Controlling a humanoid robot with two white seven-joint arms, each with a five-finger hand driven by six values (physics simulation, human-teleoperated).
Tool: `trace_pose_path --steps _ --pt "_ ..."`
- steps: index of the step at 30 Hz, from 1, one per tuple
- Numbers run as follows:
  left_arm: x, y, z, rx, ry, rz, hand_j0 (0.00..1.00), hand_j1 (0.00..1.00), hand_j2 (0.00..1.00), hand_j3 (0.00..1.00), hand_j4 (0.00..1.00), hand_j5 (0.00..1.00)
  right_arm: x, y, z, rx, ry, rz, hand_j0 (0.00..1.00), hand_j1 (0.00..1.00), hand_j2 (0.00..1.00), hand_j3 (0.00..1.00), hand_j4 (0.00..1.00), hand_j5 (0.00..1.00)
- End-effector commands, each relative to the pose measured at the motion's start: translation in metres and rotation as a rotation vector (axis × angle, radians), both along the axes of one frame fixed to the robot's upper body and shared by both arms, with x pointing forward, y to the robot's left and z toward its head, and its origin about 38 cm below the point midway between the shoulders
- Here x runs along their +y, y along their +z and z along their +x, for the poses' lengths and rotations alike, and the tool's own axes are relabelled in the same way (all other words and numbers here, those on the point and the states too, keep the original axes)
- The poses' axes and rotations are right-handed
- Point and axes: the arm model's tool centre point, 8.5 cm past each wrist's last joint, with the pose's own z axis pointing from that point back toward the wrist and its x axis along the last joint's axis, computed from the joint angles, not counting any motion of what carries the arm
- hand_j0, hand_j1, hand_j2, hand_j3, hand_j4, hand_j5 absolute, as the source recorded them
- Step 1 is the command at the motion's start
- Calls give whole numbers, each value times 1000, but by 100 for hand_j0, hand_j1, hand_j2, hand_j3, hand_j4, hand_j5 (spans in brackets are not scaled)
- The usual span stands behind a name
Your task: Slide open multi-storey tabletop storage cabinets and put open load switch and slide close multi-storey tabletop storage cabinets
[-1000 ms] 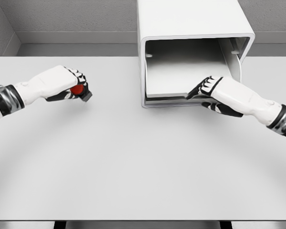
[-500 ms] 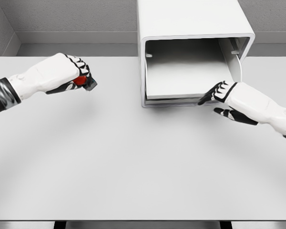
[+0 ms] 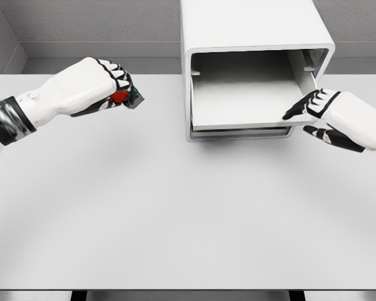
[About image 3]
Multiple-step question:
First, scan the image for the white cabinet drawer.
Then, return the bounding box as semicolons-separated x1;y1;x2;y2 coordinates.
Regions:
189;51;325;132

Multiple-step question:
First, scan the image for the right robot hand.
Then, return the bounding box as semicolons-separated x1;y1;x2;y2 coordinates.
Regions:
282;88;374;154

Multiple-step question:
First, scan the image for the load switch with red knob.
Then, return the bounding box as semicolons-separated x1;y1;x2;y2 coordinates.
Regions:
108;87;145;110

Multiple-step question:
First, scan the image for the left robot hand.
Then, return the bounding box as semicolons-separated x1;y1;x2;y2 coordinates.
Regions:
51;56;135;119

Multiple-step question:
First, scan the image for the white tabletop storage cabinet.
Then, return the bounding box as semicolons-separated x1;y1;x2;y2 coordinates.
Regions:
179;0;336;142

